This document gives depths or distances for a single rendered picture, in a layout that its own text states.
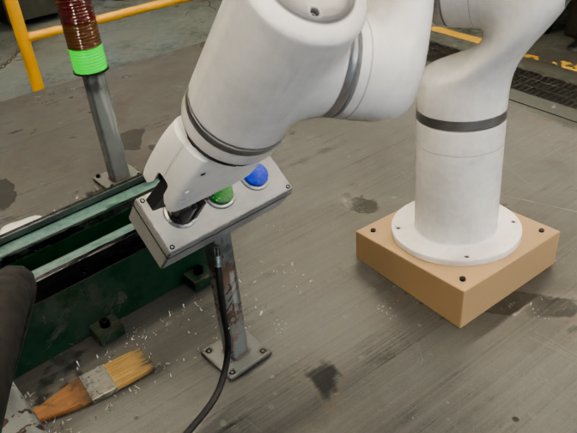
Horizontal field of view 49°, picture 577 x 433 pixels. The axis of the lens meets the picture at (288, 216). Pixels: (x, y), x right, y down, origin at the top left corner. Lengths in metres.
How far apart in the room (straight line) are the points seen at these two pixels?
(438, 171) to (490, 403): 0.30
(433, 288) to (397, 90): 0.49
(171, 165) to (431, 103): 0.42
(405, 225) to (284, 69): 0.61
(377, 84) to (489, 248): 0.52
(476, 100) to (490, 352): 0.32
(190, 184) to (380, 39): 0.19
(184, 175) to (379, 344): 0.45
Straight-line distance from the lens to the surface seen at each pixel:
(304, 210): 1.12
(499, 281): 0.92
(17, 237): 0.99
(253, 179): 0.70
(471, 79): 0.81
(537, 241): 0.97
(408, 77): 0.45
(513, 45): 0.79
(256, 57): 0.39
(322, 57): 0.39
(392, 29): 0.45
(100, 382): 0.87
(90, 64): 1.19
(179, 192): 0.53
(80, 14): 1.16
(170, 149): 0.51
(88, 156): 1.43
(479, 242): 0.93
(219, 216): 0.68
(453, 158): 0.86
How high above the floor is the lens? 1.42
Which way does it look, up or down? 34 degrees down
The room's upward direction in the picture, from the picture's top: 5 degrees counter-clockwise
